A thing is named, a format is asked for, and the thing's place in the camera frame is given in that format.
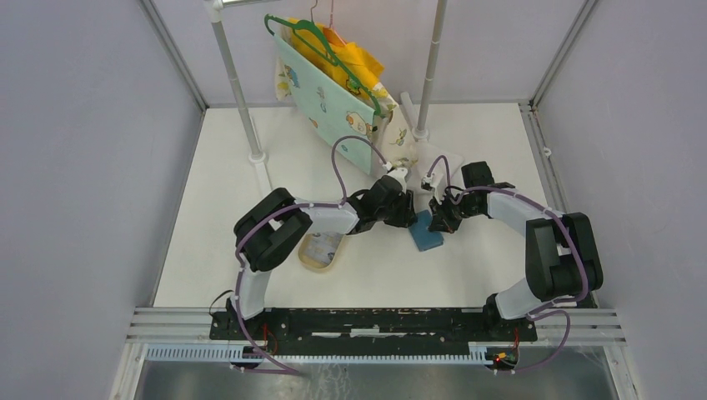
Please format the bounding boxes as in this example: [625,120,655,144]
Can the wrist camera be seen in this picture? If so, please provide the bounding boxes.
[383,162,409,192]
[420,172,446,203]

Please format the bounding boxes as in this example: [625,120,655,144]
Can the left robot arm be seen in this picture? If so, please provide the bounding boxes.
[229,175,417,340]

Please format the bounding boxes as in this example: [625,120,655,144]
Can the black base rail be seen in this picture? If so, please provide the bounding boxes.
[209,307,538,356]

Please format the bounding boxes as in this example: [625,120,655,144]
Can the white crumpled cloth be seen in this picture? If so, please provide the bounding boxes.
[411,141,464,184]

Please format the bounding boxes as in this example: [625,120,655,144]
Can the blue leather card holder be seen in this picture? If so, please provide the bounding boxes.
[408,210,444,252]

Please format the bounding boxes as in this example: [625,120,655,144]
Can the left rack pole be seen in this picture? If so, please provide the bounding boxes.
[202,0,273,198]

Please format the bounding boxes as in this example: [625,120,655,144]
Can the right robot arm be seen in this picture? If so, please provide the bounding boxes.
[421,162,604,340]

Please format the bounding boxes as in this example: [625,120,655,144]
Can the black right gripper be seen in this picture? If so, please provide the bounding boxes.
[429,188,480,234]

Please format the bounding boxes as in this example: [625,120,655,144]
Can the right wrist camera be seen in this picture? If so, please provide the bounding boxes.
[420,172,446,203]

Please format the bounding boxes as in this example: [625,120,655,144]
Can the beige oval tray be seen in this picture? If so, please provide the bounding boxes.
[298,232,345,273]

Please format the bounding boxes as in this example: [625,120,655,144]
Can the dinosaur print hanging cloth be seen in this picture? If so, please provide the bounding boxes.
[274,57,419,173]

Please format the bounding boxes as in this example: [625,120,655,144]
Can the light green hanging cloth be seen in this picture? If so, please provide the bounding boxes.
[273,35,379,146]

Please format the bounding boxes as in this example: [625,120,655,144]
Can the white slotted cable duct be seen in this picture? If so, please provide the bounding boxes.
[144,344,520,366]

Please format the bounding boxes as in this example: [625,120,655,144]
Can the right rack pole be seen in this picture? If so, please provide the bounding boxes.
[400,0,448,142]

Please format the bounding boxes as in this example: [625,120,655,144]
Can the rack pole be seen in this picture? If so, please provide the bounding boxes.
[400,0,448,142]
[202,0,273,198]

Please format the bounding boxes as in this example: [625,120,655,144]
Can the green clothes hanger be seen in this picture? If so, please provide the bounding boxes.
[263,13,383,116]

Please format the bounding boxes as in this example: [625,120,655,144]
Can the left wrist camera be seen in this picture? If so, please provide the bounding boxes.
[383,162,409,192]

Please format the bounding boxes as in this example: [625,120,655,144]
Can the yellow hanging cloth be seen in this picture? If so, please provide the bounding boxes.
[291,23,384,98]

